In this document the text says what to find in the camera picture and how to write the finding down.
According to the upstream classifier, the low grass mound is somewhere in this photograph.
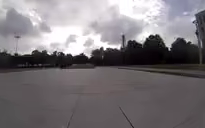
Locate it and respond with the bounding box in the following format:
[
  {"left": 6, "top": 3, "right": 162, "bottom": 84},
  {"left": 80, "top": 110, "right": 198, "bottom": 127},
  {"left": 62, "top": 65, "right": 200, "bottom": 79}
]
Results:
[{"left": 67, "top": 63, "right": 96, "bottom": 70}]

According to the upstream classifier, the tall dark tower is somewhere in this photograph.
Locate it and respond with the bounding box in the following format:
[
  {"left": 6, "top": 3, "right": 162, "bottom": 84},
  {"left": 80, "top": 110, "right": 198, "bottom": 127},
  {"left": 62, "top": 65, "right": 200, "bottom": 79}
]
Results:
[{"left": 121, "top": 33, "right": 126, "bottom": 50}]

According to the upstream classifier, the grey concrete pavement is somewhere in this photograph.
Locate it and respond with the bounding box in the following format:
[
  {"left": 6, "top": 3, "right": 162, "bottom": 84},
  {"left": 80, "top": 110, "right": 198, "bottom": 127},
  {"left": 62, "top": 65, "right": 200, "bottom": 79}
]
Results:
[{"left": 0, "top": 65, "right": 205, "bottom": 128}]

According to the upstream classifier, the row of dark trees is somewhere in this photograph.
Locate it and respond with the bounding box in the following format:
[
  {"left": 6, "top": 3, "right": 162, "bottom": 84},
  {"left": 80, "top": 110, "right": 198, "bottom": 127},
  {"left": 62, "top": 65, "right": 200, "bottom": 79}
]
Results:
[{"left": 0, "top": 33, "right": 205, "bottom": 69}]

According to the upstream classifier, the grass strip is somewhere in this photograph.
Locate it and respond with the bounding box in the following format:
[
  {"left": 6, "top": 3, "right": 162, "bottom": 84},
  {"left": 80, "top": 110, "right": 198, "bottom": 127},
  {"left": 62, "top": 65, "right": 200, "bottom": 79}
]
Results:
[{"left": 118, "top": 63, "right": 205, "bottom": 72}]

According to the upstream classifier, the tall floodlight mast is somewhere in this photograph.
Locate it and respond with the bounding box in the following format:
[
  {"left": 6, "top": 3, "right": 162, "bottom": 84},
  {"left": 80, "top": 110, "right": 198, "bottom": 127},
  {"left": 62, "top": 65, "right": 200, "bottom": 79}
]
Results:
[{"left": 13, "top": 33, "right": 22, "bottom": 56}]

